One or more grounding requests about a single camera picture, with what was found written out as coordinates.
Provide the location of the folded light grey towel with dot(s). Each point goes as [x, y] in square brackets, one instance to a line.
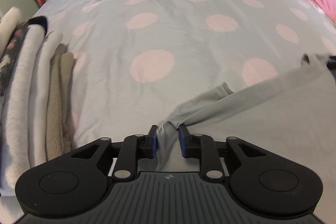
[25, 109]

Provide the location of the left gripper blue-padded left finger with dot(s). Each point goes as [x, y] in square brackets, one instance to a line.
[131, 150]

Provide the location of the grey pink-dotted bed sheet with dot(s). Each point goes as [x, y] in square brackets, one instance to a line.
[137, 60]

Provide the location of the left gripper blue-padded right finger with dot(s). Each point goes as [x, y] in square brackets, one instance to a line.
[203, 148]

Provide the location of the grey long-sleeve shirt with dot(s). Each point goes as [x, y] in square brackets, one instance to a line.
[292, 115]

